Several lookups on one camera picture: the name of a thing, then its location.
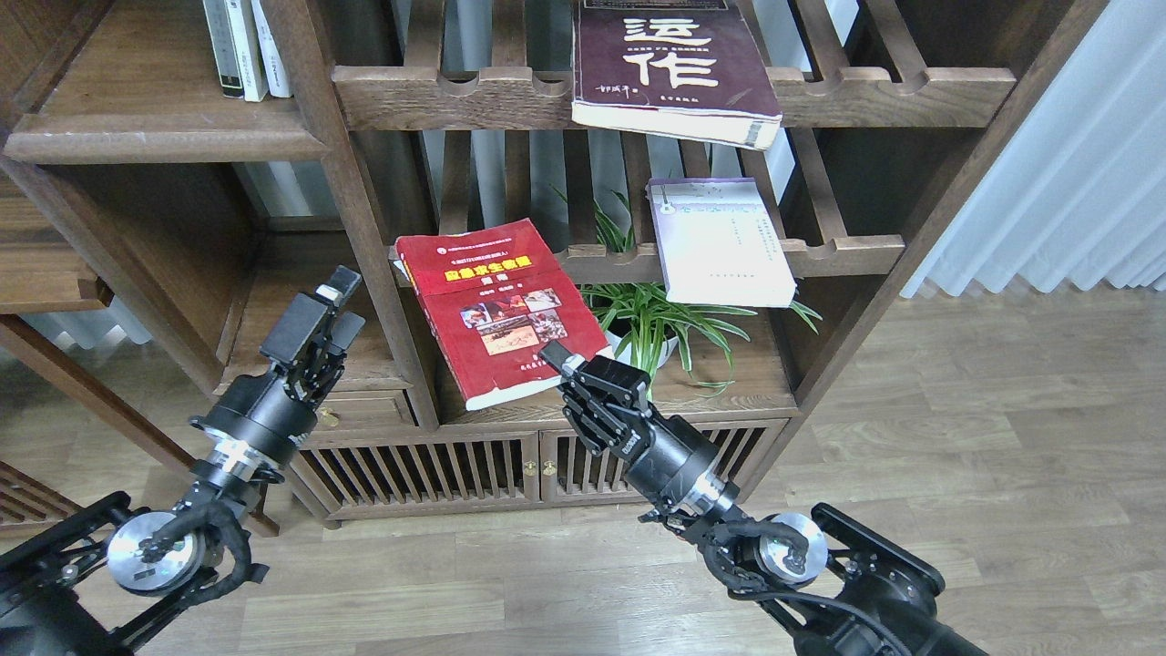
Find small wooden drawer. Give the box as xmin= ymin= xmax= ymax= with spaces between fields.
xmin=312 ymin=390 xmax=416 ymax=435

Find dark wooden bookshelf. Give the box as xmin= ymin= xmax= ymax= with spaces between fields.
xmin=3 ymin=1 xmax=1105 ymax=477

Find slatted cabinet door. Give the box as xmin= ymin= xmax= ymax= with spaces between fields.
xmin=538 ymin=418 xmax=788 ymax=506
xmin=292 ymin=433 xmax=541 ymax=520

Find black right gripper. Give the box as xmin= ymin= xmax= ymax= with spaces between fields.
xmin=538 ymin=341 xmax=742 ymax=522

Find maroon book with white characters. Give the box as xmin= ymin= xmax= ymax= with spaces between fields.
xmin=571 ymin=1 xmax=782 ymax=150

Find white upright book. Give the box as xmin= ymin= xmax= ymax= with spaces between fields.
xmin=224 ymin=0 xmax=268 ymax=101
xmin=251 ymin=0 xmax=294 ymax=98

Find white upright book right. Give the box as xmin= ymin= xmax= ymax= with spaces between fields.
xmin=251 ymin=0 xmax=294 ymax=98

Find white plant pot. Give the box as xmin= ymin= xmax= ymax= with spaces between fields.
xmin=605 ymin=331 xmax=679 ymax=374

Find left slatted cabinet door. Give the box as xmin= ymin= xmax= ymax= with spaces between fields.
xmin=292 ymin=433 xmax=541 ymax=520

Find white upright book middle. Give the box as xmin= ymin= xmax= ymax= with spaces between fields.
xmin=224 ymin=0 xmax=268 ymax=101

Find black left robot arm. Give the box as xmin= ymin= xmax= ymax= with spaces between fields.
xmin=1 ymin=266 xmax=365 ymax=655

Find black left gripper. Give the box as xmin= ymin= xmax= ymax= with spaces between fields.
xmin=189 ymin=266 xmax=365 ymax=468

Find right slatted cabinet door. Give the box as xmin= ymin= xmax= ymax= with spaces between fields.
xmin=538 ymin=418 xmax=788 ymax=506

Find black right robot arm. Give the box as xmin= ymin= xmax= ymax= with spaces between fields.
xmin=540 ymin=343 xmax=979 ymax=655

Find white window curtain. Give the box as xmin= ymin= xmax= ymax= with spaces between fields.
xmin=901 ymin=1 xmax=1165 ymax=298

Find green spider plant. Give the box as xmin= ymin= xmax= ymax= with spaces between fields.
xmin=552 ymin=186 xmax=823 ymax=398

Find white lavender paperback book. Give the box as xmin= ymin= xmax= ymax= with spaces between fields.
xmin=647 ymin=178 xmax=796 ymax=308

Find red paperback book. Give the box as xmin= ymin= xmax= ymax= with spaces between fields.
xmin=395 ymin=219 xmax=612 ymax=411

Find grey upright book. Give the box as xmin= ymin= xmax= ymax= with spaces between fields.
xmin=201 ymin=0 xmax=244 ymax=98

